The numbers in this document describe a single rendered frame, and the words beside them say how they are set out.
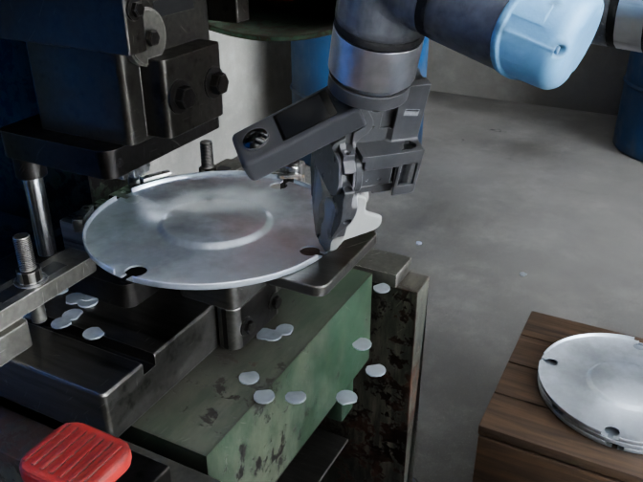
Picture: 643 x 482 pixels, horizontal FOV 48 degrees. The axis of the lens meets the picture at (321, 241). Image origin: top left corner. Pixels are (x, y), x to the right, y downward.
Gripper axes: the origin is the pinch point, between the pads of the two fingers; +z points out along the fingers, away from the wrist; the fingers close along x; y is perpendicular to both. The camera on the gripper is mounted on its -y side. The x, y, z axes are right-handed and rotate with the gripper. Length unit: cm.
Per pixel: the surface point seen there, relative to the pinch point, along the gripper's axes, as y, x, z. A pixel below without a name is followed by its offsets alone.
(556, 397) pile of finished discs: 45, -3, 44
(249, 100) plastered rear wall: 52, 210, 133
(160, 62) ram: -13.6, 13.8, -14.0
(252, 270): -7.9, -1.6, 0.8
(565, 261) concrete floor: 122, 71, 108
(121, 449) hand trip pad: -22.8, -20.1, -3.2
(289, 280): -4.8, -4.4, 0.2
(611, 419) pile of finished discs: 50, -10, 41
